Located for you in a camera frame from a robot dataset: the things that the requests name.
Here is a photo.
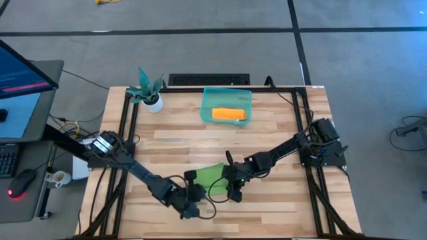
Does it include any grey floor stand leg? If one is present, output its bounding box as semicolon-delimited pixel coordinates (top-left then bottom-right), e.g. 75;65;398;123
396;118;427;137

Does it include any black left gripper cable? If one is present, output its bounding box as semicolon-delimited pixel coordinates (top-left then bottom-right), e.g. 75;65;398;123
165;173;218;221

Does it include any black floor cable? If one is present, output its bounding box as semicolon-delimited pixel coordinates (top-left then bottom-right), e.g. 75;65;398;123
389;115;427;153

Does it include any orange microfiber towel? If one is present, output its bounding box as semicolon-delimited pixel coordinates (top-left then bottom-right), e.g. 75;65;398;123
211;107;248;122

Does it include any black aluminium table frame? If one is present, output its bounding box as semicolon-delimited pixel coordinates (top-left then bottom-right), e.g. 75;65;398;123
77;85;363;239

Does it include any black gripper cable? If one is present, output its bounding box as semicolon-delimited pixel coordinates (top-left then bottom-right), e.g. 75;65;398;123
165;173;218;221
207;175;234;204

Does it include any teal translucent plastic basket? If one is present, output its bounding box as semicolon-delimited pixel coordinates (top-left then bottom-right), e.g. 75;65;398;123
199;86;254;128

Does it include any laptop monitor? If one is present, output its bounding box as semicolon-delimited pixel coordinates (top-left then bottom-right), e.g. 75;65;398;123
0;39;60;100

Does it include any grey desk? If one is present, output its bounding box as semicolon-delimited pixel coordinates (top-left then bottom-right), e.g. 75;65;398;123
0;59;65;224

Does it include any black keyboard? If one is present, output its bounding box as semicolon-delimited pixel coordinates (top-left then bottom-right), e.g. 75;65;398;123
167;73;251;87
0;143;20;179

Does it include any green microfiber towel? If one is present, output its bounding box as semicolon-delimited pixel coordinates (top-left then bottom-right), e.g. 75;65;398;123
193;162;235;197

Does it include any white cup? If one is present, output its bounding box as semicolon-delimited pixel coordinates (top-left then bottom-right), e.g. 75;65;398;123
45;170;72;189

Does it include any white box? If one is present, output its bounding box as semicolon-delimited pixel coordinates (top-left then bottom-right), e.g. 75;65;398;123
72;155;90;181

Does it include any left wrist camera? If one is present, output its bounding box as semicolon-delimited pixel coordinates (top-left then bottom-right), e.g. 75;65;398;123
183;169;198;183

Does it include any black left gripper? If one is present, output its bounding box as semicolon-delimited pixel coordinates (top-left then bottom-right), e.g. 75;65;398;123
173;182;208;220

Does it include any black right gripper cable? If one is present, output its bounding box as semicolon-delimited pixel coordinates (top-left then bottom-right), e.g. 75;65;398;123
207;175;234;204

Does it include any black mouse with light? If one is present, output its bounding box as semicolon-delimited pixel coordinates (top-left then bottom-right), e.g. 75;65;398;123
6;169;36;201

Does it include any green snake plant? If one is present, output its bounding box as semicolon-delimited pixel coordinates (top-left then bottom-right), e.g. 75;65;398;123
125;66;165;104

